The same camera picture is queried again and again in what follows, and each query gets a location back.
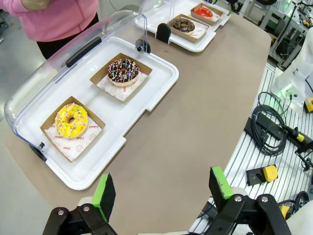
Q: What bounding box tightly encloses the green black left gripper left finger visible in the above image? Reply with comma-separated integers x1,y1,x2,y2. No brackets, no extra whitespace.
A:
42,172,118,235

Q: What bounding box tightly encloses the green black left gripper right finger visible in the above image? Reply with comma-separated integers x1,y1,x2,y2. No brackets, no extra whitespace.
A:
206,166,293,235

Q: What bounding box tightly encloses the chocolate nut donut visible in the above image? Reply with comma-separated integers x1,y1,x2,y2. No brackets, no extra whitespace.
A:
172,18,196,34

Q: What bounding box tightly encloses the red glazed donut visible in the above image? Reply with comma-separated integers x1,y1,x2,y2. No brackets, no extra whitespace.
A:
192,6,213,20

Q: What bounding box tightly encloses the yellow sprinkle donut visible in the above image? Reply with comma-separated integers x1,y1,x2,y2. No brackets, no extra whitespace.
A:
55,103,89,141

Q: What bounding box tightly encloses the chocolate rainbow sprinkle donut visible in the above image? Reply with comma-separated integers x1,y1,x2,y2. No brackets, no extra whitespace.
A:
107,58,140,87

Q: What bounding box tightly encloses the person in pink sweater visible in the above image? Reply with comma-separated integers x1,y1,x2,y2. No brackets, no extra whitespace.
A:
0,0,100,60

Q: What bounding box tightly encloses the person right hand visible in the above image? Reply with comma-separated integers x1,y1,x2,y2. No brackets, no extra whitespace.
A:
21,0,49,10

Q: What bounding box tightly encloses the yellow button on black plate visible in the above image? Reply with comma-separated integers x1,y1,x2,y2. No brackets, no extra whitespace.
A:
246,164,279,187

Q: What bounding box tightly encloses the black device with yellow label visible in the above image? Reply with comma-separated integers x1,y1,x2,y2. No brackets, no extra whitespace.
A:
286,126,313,153

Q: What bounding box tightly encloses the white tray holding sprinkle donuts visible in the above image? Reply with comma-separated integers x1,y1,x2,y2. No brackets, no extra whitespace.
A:
14,36,179,191

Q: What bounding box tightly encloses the white tray with black hinge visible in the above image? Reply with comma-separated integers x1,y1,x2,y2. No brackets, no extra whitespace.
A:
134,0,232,52

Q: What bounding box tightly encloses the clear plastic tray lid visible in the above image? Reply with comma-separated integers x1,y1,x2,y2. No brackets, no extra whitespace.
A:
138,0,177,30

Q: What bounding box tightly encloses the slotted aluminium base plate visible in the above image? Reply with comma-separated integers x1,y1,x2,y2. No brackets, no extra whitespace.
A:
189,62,313,235

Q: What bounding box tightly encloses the black coiled cable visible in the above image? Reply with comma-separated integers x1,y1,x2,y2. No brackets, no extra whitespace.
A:
251,92,298,156

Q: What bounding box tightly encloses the yellow box with black cables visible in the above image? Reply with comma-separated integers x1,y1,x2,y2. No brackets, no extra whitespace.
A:
275,190,311,220

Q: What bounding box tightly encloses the black metal bracket plate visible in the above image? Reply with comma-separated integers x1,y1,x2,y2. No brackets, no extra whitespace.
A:
244,112,290,142

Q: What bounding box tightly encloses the small black cable clamp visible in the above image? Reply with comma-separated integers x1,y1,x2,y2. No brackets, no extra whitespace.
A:
294,149,313,172

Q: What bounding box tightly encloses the clear lid with black handle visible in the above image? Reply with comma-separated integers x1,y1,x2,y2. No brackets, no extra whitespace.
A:
3,9,152,162

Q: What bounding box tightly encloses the aluminium frame equipment rack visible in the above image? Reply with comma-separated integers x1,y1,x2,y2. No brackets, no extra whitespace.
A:
259,0,313,71

